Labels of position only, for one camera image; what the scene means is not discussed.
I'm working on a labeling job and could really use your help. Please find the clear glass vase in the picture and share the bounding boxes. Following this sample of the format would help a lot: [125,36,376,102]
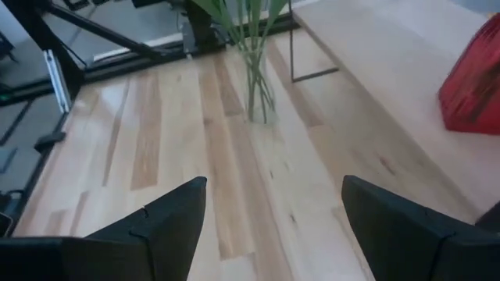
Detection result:
[240,46,279,126]

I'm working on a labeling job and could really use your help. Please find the red tulip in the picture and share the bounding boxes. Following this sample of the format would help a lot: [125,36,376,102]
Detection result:
[191,0,274,122]

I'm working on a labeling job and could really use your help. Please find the black metal table frame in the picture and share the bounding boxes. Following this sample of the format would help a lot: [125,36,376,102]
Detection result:
[0,0,302,239]

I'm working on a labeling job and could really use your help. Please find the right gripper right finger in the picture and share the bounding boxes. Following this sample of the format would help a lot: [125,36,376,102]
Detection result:
[341,175,500,281]

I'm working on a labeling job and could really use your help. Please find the red glass vase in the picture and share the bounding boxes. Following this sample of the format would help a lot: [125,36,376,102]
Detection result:
[437,13,500,137]

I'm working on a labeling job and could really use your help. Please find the raised wooden shelf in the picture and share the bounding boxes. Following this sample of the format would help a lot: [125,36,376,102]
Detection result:
[287,0,500,226]

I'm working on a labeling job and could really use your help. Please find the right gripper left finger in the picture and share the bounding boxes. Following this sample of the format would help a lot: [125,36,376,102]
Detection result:
[0,176,208,281]

